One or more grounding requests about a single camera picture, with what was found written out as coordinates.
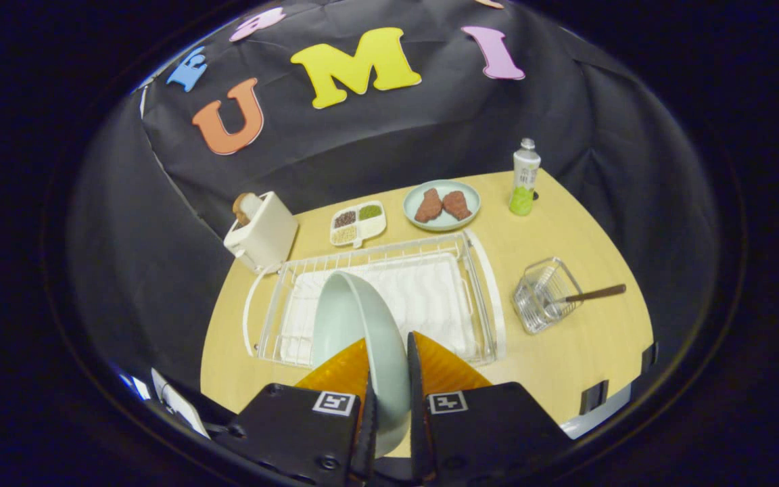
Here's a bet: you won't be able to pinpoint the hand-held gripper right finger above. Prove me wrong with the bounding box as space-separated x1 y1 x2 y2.
406 331 574 486

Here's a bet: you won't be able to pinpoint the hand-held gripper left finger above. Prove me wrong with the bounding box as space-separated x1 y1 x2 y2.
226 338 379 486

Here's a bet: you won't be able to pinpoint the pale green plate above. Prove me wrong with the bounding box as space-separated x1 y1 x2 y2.
402 180 482 233
310 271 412 459

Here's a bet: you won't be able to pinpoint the metal wire basket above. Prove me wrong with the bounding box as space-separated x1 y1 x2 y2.
513 257 584 335

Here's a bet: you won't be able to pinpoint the white wire dish rack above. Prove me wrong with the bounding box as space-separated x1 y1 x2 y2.
243 229 506 369

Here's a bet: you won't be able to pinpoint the wooden handled metal spoon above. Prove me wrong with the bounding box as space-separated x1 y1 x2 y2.
545 284 628 305

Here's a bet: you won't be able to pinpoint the white divided condiment dish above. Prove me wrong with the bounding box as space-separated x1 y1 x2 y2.
329 201 387 249

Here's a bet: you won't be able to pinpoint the white paper sheets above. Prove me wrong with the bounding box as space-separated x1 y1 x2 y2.
149 367 211 439

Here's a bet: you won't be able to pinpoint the white toaster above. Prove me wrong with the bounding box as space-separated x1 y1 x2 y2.
223 191 300 275

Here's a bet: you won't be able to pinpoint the brown bread slice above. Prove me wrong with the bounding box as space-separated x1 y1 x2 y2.
232 193 263 227

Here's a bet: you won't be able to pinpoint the brown meat piece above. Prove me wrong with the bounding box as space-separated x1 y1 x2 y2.
415 188 444 224
442 191 473 221

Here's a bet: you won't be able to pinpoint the green tea bottle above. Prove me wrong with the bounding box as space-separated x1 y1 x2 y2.
509 138 542 217

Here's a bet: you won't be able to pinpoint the black backdrop cloth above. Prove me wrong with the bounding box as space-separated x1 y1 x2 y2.
68 0 722 407

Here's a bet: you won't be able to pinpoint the white toaster cable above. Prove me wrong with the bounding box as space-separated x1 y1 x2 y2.
243 267 275 358

